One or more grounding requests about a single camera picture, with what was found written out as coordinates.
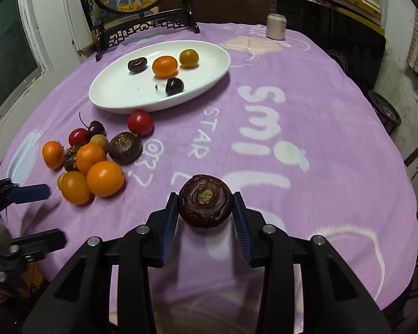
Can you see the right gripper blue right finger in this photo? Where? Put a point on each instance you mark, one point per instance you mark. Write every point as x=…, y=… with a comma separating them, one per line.
x=241, y=220

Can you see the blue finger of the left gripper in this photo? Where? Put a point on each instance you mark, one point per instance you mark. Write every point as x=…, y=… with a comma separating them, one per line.
x=28, y=194
x=35, y=247

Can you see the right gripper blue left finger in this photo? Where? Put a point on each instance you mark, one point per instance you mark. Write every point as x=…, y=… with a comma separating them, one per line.
x=169, y=228

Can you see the yellow longan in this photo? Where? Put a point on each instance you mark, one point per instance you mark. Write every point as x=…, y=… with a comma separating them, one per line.
x=60, y=179
x=101, y=141

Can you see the orange small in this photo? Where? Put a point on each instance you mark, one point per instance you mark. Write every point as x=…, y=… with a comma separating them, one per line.
x=89, y=155

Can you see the red tomato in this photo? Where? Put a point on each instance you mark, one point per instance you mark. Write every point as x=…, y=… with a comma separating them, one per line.
x=140, y=123
x=78, y=137

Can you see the dark cherry with stem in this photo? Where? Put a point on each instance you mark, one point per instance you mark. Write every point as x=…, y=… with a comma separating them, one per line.
x=171, y=87

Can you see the textured orange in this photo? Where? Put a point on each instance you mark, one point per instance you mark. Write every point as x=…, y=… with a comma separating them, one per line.
x=165, y=67

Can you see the yellow orange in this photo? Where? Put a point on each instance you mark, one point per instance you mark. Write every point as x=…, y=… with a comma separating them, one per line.
x=189, y=59

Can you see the purple printed tablecloth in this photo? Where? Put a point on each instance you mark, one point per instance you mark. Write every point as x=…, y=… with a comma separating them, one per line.
x=285, y=127

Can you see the white oval plate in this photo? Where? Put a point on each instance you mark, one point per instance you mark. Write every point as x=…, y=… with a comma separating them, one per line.
x=117, y=90

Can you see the window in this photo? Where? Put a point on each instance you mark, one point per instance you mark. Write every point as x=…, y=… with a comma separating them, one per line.
x=20, y=62

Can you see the black wheel on floor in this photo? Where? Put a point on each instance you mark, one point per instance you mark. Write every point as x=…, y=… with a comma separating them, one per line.
x=387, y=114

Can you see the pink drink can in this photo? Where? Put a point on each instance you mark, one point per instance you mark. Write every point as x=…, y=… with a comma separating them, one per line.
x=276, y=26

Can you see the round deer painting screen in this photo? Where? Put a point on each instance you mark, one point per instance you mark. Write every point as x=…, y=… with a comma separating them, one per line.
x=113, y=21

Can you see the black chair back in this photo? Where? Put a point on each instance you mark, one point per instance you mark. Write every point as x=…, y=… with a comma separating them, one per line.
x=357, y=48

